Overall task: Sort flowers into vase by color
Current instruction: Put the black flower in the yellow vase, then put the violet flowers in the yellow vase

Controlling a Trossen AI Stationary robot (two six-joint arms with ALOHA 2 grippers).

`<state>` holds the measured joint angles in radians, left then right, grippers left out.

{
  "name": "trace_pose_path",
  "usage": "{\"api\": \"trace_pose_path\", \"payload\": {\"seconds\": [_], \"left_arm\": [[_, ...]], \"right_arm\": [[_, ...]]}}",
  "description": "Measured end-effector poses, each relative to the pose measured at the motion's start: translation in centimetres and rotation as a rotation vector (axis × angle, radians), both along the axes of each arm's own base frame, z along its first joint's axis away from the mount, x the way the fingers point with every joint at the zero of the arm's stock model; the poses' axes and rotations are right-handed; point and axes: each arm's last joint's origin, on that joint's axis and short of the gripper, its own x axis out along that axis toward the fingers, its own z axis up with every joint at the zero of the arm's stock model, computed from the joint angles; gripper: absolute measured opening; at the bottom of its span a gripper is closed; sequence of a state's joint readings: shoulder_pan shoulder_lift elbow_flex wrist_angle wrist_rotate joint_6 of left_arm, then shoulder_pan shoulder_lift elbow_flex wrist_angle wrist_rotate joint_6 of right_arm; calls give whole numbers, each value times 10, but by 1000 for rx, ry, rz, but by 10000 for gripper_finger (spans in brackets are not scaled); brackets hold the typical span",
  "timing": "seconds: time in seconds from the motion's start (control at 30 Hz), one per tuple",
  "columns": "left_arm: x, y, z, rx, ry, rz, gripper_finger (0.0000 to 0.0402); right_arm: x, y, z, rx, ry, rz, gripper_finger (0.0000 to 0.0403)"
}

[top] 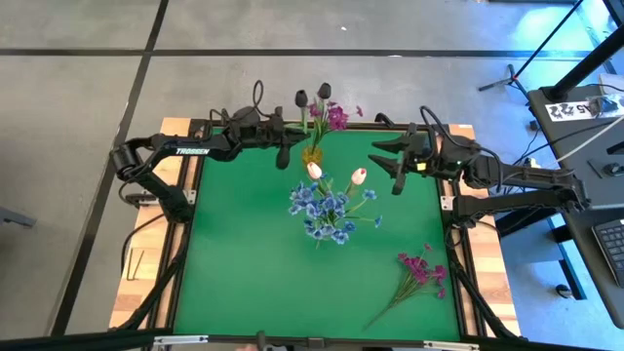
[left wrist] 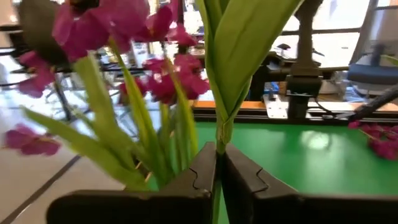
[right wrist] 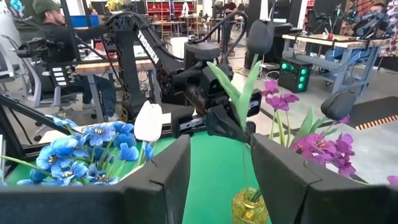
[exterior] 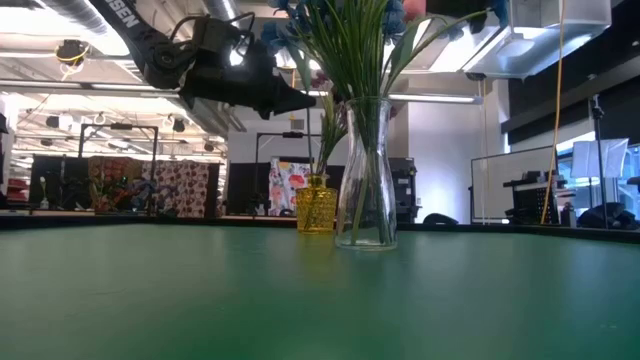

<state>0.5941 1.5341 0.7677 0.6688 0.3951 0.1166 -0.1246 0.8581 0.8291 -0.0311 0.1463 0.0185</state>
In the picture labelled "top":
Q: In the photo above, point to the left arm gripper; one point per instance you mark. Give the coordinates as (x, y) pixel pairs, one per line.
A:
(280, 134)

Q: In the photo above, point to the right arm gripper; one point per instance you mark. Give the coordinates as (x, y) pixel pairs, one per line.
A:
(439, 156)

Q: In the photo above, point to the black artificial tulip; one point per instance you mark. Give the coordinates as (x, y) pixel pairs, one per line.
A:
(324, 90)
(301, 98)

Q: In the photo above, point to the pale pink artificial tulip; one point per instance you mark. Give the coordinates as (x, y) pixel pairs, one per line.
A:
(314, 170)
(359, 175)

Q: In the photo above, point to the magenta artificial flower bunch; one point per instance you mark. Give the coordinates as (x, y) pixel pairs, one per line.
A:
(337, 117)
(417, 267)

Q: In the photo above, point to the blue artificial flower bunch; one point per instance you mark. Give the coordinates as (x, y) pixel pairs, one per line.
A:
(302, 194)
(336, 204)

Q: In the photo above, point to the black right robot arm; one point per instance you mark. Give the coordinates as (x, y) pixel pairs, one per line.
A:
(526, 175)

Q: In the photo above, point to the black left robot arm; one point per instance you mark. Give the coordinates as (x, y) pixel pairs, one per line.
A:
(195, 150)

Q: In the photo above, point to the yellow glass vase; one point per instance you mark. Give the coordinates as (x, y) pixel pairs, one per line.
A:
(312, 156)

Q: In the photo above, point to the black tripod stand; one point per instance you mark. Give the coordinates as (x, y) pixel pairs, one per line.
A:
(511, 79)

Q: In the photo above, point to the black power adapter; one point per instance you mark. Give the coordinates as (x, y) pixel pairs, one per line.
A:
(534, 125)

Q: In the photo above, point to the green table mat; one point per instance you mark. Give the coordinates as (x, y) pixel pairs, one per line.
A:
(244, 292)

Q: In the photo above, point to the white printed label sheet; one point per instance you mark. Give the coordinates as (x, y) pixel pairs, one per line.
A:
(570, 111)

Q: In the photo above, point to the dark grey desk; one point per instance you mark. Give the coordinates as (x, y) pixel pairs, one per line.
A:
(585, 141)

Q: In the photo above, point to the black desk leg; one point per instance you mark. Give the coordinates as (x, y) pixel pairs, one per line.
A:
(568, 258)

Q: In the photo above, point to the black hex key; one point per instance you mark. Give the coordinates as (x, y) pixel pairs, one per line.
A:
(128, 263)
(139, 265)

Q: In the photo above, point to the black caster wheel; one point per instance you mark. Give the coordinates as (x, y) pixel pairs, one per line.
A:
(564, 291)

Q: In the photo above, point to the person's hand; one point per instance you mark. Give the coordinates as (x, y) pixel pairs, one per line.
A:
(247, 348)

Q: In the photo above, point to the black desk knob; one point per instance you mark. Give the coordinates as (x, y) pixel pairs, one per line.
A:
(613, 169)

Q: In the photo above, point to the black computer keyboard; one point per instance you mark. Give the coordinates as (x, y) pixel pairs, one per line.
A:
(612, 248)

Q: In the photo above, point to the grey furniture leg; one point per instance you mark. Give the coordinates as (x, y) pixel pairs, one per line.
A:
(17, 218)

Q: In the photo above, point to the black rig beam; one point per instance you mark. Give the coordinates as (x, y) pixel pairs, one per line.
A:
(73, 341)

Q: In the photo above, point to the black frame clamp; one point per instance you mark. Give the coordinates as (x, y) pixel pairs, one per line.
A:
(224, 116)
(384, 118)

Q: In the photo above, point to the silver arm base bracket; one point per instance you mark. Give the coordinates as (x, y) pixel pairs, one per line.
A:
(446, 202)
(190, 196)

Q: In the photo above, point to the black metal table frame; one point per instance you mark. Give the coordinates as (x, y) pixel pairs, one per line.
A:
(380, 340)

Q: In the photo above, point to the aluminium corner bracket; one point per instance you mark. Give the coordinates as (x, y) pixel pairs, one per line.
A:
(180, 339)
(451, 345)

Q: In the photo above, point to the black camera stand pole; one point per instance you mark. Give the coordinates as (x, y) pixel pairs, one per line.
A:
(585, 66)

